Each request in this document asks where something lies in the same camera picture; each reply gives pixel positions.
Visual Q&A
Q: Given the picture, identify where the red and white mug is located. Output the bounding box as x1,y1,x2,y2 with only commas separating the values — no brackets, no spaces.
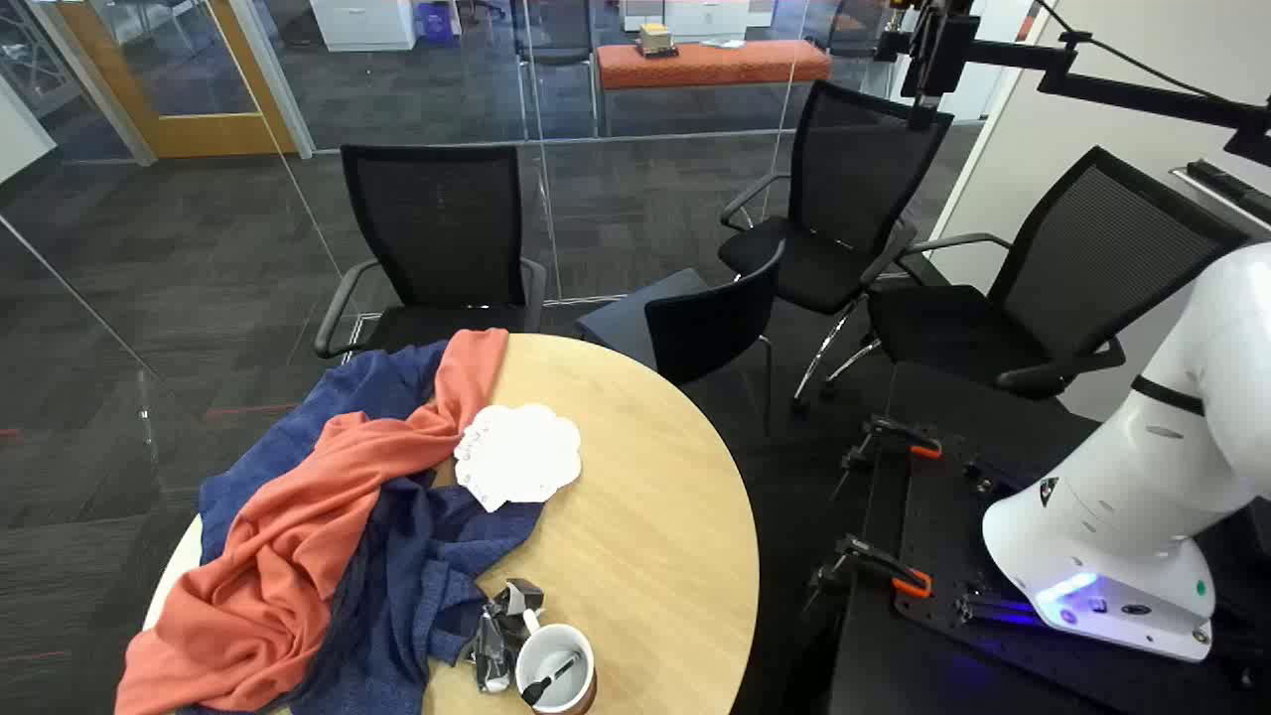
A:
512,622,597,715

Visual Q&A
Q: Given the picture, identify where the small black white brush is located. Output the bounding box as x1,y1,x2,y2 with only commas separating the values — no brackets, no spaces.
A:
521,660,577,703

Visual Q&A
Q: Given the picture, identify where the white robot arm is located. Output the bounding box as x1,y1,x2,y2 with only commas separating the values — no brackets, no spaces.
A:
979,243,1271,664

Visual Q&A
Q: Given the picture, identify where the black chair back near table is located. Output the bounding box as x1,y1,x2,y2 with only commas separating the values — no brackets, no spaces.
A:
642,247,787,385

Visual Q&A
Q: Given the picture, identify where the white lace doily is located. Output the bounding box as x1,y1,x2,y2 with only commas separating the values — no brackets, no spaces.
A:
452,403,578,512

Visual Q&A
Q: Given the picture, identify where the round wooden table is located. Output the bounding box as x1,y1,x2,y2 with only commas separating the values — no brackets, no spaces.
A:
419,332,760,715

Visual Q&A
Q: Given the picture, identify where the black office chair far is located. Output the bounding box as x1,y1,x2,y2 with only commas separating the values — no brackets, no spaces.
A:
312,144,548,356

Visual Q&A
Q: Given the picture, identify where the black office chair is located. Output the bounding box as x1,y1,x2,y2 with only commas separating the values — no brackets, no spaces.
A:
826,145,1248,399
312,144,548,356
719,80,950,313

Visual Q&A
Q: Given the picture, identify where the orange black clamp upper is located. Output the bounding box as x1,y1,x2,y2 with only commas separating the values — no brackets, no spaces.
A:
843,418,945,474

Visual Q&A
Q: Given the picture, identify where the orange black clamp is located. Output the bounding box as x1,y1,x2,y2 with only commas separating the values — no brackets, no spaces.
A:
843,418,945,474
811,532,934,599

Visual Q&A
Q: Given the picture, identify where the black office chair middle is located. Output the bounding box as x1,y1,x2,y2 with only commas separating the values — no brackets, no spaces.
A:
719,80,950,313

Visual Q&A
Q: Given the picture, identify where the orange bench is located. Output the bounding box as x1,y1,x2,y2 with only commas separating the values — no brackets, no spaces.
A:
597,39,831,92

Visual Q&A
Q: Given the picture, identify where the navy blue cloth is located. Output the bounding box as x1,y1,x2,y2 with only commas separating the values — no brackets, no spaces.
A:
200,340,538,715

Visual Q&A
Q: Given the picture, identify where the orange black clamp lower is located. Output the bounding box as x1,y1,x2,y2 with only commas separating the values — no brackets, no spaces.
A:
811,532,934,599

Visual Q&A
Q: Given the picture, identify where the orange cloth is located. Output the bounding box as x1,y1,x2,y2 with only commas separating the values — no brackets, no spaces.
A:
113,329,507,715

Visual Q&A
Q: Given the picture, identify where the black office chair right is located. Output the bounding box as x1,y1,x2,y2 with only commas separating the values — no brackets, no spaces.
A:
826,145,1248,399

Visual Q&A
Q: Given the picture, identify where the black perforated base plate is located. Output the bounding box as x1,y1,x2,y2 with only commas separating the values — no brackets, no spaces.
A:
826,414,1271,715

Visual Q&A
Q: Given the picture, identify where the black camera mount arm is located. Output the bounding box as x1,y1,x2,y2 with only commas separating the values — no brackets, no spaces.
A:
879,0,1271,168

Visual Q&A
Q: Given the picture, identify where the wooden door frame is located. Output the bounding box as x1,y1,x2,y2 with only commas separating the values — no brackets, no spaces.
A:
50,0,292,158

